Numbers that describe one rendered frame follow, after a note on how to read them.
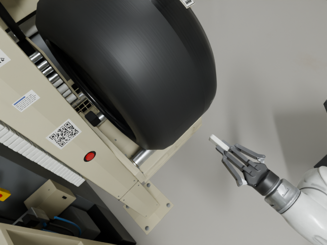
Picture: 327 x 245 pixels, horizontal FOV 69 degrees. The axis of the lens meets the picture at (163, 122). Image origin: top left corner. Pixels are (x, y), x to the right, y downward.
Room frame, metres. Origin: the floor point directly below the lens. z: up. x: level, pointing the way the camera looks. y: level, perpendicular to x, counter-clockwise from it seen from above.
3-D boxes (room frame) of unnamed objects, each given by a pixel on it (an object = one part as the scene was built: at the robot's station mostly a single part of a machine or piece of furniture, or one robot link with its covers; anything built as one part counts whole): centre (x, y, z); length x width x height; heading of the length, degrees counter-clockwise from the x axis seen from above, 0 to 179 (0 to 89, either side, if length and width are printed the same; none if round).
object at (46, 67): (0.82, 0.46, 1.05); 0.20 x 0.15 x 0.30; 119
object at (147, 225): (0.45, 0.30, 0.01); 0.27 x 0.27 x 0.02; 29
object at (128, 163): (0.50, 0.24, 0.90); 0.40 x 0.03 x 0.10; 29
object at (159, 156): (0.46, 0.02, 0.83); 0.36 x 0.09 x 0.06; 119
